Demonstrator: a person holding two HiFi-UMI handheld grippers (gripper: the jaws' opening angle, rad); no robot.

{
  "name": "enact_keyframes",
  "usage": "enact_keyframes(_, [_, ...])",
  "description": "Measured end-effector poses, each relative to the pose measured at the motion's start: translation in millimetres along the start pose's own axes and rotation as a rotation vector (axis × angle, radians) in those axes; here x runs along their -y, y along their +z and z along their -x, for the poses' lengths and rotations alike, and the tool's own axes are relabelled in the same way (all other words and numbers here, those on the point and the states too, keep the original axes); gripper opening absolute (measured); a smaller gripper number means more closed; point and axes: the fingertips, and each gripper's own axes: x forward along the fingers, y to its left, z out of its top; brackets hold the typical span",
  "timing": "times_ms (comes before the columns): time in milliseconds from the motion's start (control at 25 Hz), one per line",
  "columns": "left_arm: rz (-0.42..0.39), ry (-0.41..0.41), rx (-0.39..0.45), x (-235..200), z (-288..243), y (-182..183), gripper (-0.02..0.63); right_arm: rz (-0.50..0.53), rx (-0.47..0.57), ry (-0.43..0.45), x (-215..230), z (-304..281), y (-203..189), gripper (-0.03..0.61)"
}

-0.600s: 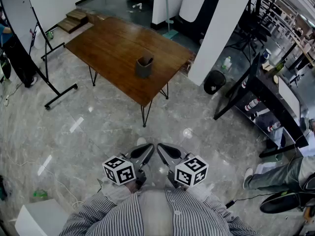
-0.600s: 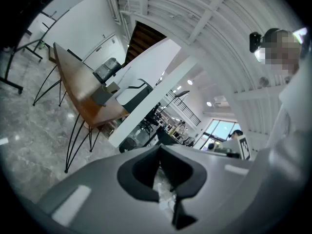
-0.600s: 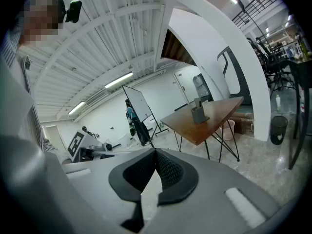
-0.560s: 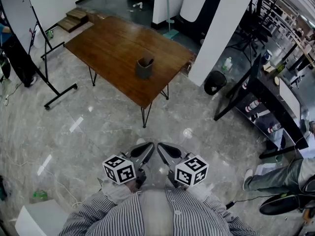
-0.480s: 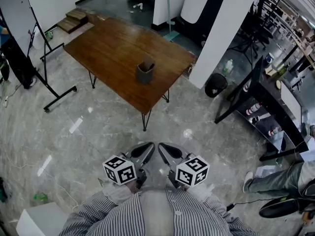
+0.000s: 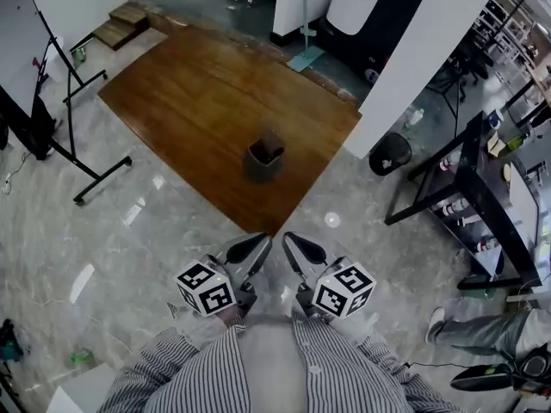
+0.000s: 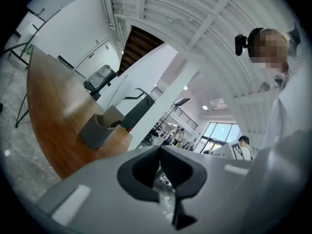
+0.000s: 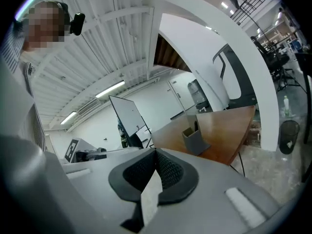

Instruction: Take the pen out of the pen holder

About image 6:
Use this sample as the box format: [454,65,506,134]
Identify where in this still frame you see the black and white machine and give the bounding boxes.
[317,0,436,86]

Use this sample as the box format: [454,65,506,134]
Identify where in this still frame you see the white cabinet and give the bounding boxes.
[269,0,348,46]

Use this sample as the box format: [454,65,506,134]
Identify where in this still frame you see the white board sheet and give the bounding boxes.
[509,160,540,250]

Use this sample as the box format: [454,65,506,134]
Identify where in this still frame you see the clear plastic bottle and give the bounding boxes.
[403,108,426,131]

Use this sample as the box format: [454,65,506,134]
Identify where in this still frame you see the black tripod stand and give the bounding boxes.
[480,0,551,53]

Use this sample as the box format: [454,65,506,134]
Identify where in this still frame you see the wooden steps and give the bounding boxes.
[91,1,151,52]

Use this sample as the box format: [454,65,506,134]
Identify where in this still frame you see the grey pen holder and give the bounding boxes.
[244,127,286,185]

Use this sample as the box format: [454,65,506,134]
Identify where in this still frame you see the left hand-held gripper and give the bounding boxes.
[173,231,274,318]

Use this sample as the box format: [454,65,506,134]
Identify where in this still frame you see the person's striped shirt torso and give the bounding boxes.
[163,301,414,413]

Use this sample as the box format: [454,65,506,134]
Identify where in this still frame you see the person's left forearm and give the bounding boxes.
[97,305,249,413]

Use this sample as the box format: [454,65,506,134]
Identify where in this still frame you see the black device with green label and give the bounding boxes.
[449,341,551,400]

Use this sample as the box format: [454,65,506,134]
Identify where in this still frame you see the small cardboard box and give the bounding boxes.
[486,130,510,159]

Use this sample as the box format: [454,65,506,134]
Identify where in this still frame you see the black metal table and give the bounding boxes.
[384,111,544,292]

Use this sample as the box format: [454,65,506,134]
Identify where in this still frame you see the whiteboard on black wheeled stand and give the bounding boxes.
[0,0,133,207]

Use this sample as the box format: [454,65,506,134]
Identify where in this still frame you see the white box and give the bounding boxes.
[44,362,118,413]

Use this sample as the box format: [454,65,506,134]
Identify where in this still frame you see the teal flat mop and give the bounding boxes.
[286,0,325,73]

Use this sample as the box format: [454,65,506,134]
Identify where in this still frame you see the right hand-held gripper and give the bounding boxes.
[282,231,378,320]

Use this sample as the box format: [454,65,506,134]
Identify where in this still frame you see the black and teal tool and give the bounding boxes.
[0,317,24,364]

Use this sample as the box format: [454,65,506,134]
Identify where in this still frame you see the person's right forearm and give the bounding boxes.
[320,311,464,413]

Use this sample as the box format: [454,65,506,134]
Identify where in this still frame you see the black trash bin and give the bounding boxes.
[368,132,413,177]

